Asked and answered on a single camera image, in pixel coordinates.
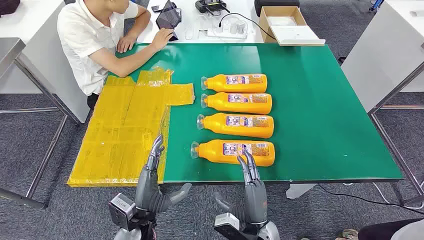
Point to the person's left hand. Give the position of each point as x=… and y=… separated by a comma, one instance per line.
x=126, y=43

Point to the person's right hand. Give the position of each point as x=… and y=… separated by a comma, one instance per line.
x=162, y=39

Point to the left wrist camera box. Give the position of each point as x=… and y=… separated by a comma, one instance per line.
x=121, y=212

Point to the open cardboard box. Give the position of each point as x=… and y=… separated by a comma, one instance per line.
x=281, y=10

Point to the blue metal rack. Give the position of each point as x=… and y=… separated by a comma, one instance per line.
x=376, y=5

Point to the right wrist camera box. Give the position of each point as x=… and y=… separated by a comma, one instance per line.
x=228, y=227

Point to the white charger plug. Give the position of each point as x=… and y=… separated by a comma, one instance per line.
x=242, y=27
x=233, y=29

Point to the person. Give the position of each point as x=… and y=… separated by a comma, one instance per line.
x=82, y=43
x=391, y=230

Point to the steel table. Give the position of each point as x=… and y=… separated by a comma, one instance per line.
x=8, y=53

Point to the white desk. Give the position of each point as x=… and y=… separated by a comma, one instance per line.
x=245, y=8

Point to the person's left forearm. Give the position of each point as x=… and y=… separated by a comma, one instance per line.
x=140, y=28

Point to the white table foot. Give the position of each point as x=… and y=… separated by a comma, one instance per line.
x=299, y=191

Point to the black phone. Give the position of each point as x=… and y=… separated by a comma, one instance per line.
x=155, y=8

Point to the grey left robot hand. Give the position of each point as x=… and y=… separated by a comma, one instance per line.
x=147, y=188

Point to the orange detergent bottle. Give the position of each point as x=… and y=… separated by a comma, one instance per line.
x=215, y=124
x=217, y=83
x=215, y=152
x=218, y=103

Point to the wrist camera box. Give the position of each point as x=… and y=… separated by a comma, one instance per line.
x=121, y=212
x=228, y=227

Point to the black tablet with stand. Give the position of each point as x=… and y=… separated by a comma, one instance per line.
x=168, y=20

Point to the white power strip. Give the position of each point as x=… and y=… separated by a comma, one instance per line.
x=225, y=33

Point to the person's right forearm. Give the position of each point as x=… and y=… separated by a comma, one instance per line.
x=136, y=59

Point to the white foam insert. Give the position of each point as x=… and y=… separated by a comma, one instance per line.
x=281, y=21

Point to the black bag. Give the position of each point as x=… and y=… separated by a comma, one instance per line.
x=8, y=6

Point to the white side table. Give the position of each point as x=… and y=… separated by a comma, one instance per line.
x=381, y=49
x=39, y=49

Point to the steel table frame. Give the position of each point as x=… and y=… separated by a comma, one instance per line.
x=397, y=89

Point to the black remote controller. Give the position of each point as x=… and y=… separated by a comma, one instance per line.
x=210, y=6

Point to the white flat box lid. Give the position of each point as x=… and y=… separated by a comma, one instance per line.
x=298, y=35

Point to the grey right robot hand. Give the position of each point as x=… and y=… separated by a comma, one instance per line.
x=255, y=202

